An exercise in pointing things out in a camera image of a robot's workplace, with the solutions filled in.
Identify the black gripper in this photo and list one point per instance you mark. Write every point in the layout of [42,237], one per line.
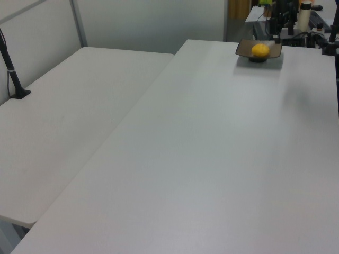
[286,6]

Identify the yellow lemon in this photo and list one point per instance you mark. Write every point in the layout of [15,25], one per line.
[260,50]

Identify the brown square ceramic plate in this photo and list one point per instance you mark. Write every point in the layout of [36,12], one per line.
[243,49]

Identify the white cylindrical bottle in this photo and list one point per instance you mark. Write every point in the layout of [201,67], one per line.
[304,18]

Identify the green yellow toy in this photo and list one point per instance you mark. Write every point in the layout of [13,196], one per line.
[265,2]

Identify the black keyboard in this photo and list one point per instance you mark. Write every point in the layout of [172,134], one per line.
[317,18]

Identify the short black stand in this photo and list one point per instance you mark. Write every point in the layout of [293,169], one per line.
[331,45]

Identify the brown wooden panel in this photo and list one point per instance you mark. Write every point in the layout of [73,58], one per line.
[238,9]

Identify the white side table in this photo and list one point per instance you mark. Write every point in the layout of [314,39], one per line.
[66,119]

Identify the grey partition post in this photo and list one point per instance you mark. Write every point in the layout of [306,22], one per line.
[79,23]

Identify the black camera stand pole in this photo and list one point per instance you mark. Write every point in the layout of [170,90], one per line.
[12,74]

